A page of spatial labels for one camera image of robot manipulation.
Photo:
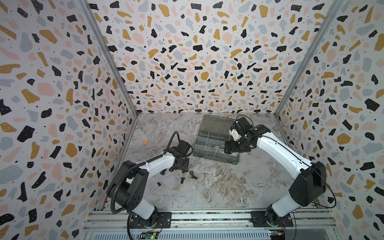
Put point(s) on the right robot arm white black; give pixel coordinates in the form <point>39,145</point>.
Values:
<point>309,178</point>

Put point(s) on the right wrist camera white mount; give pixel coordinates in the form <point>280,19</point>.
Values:
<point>235,135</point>

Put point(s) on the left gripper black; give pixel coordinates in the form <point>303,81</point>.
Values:
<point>185,165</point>

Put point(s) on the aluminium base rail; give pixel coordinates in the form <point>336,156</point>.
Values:
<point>242,219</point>

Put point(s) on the grey plastic compartment organizer box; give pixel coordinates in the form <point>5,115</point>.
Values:
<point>211,138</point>

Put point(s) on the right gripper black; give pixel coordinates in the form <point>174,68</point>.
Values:
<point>233,145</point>

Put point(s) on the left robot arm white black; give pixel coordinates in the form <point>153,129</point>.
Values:
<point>126,190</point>

